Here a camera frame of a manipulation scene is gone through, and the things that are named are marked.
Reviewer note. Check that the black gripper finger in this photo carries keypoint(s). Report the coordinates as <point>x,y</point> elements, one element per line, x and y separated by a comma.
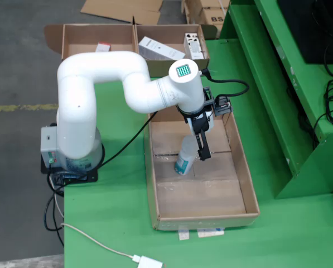
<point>203,146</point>

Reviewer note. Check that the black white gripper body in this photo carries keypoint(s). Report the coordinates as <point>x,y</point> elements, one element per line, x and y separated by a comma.
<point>198,120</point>

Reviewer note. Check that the white bottle teal label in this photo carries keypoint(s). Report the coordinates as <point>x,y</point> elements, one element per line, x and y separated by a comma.
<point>184,159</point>

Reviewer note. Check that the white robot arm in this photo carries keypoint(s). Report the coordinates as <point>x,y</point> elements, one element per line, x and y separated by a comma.
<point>99,72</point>

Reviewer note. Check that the shallow cardboard tray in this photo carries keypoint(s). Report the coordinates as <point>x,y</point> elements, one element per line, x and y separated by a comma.
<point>199,195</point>

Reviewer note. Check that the stacked brown cardboard boxes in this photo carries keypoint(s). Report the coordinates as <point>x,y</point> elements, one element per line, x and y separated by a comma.
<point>213,18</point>

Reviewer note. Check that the divided cardboard box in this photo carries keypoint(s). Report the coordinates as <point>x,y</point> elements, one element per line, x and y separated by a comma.
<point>99,36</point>

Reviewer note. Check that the open empty cardboard box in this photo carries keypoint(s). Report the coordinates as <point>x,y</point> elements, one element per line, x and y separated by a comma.
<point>121,9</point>

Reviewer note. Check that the grey robot controller box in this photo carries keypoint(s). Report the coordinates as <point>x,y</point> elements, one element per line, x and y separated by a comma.
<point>50,145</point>

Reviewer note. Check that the white carton black print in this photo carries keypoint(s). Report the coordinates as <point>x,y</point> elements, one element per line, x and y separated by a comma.
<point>194,47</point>

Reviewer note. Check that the green metal shelf unit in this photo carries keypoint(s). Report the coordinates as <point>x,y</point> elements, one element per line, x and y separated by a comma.
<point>266,83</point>

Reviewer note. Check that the long white carton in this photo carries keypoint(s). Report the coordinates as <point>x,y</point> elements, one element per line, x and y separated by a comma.
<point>160,50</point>

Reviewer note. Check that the white paper label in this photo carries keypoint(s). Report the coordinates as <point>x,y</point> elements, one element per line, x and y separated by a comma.
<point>211,232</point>
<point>183,234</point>

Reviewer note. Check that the plain brown carton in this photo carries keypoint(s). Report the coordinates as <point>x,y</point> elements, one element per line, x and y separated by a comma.
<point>194,8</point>

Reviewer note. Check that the white carton red stripe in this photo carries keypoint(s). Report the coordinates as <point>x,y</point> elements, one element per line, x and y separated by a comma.
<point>102,48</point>

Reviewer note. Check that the white adapter block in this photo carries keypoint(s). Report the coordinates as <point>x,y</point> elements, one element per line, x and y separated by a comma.
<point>149,262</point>

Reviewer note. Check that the black monitor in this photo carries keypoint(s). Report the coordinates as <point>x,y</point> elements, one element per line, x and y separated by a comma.
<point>308,28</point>

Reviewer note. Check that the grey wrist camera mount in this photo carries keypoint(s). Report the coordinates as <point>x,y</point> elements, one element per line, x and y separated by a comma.
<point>222,107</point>

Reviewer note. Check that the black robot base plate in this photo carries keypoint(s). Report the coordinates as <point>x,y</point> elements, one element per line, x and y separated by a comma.
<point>82,178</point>

